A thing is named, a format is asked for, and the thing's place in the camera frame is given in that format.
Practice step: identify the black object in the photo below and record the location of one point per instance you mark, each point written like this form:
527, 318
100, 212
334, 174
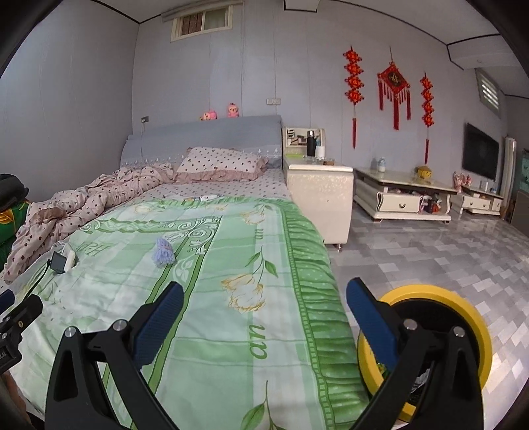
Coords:
12, 190

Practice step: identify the yellow trash bin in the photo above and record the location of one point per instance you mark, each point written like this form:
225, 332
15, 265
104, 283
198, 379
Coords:
430, 291

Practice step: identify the grey bed headboard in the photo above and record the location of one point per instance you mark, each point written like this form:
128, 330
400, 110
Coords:
206, 132

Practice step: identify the white power adapter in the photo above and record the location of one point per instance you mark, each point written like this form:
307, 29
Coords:
68, 256

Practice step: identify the yellow toy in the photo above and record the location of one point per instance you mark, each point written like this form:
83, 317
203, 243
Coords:
424, 173

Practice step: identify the white paper roll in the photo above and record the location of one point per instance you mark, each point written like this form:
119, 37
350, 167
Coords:
320, 151

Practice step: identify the pink dotted quilt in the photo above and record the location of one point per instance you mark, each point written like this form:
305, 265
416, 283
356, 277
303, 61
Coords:
82, 211

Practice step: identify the small high window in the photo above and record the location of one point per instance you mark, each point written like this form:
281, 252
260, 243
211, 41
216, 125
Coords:
202, 22

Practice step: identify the red diamond tassel decoration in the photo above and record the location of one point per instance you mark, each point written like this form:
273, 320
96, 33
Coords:
393, 78

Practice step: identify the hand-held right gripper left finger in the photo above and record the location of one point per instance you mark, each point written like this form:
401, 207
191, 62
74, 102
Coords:
159, 326

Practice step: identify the long red knot decoration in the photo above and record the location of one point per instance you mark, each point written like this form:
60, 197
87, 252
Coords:
353, 82
427, 103

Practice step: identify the purple knitted pouch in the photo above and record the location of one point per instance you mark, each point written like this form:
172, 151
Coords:
163, 252

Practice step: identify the red black clutter under table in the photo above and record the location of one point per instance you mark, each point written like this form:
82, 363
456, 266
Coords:
432, 205

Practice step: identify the small clear bottle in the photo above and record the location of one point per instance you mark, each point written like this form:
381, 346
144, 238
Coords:
382, 165

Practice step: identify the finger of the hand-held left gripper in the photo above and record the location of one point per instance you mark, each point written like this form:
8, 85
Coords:
6, 301
24, 312

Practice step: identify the black thermos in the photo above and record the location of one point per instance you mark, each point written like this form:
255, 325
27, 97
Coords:
311, 144

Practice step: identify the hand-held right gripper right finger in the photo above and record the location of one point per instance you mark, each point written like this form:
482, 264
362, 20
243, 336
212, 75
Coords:
372, 322

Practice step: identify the small black device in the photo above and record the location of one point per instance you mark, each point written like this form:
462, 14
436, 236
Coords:
58, 262

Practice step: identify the louvred wall vent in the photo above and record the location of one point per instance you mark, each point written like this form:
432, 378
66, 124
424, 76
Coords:
489, 93

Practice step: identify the small white item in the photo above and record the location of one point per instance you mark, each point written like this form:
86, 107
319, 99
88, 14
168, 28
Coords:
207, 198

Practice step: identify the black flat television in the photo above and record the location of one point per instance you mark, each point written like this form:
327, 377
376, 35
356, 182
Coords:
480, 151

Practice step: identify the pink plush toy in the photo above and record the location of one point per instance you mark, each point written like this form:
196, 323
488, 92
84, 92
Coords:
233, 111
208, 115

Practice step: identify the green printed cloth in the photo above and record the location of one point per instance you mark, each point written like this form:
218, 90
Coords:
12, 227

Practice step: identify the pink dotted pillow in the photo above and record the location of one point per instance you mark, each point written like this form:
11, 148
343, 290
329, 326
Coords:
219, 163

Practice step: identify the dotted bed sheet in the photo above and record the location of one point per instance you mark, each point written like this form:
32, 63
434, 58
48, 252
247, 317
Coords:
264, 186

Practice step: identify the standing air conditioner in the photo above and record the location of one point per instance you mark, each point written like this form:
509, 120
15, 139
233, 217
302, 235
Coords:
509, 165

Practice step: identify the green floral blanket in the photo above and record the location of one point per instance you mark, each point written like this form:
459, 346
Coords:
231, 248

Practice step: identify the pink figurines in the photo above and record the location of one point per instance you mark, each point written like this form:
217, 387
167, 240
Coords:
463, 181

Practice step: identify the white nightstand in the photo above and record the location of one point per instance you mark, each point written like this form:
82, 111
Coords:
318, 198

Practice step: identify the white TV cabinet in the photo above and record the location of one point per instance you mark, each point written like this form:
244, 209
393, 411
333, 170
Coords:
479, 203
396, 202

